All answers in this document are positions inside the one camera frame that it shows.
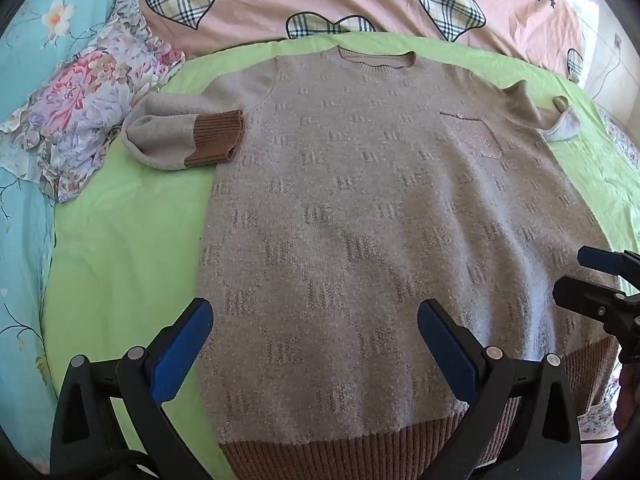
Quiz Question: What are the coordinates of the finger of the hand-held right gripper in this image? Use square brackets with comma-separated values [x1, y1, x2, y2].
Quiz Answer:
[552, 275, 640, 366]
[576, 245, 640, 281]

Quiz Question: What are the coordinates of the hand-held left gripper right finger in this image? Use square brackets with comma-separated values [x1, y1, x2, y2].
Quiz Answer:
[416, 299, 583, 480]

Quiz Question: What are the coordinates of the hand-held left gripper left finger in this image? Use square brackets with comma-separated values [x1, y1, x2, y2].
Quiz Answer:
[50, 297, 216, 467]

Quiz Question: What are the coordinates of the beige knit sweater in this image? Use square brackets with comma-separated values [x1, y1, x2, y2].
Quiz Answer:
[122, 45, 623, 480]

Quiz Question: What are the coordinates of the person's right hand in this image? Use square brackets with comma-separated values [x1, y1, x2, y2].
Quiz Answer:
[614, 365, 640, 432]

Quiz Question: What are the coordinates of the light green bed sheet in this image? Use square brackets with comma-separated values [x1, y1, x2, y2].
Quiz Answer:
[40, 30, 640, 480]

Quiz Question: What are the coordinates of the light blue floral bed sheet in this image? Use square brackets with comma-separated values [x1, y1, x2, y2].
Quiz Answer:
[0, 0, 151, 467]

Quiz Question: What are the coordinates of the floral pillow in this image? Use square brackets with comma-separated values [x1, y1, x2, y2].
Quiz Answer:
[0, 0, 187, 204]

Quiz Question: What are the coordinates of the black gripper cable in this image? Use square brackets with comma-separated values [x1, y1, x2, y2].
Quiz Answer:
[579, 432, 623, 447]

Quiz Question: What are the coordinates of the white wall cable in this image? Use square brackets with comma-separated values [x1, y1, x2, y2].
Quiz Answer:
[592, 47, 624, 102]

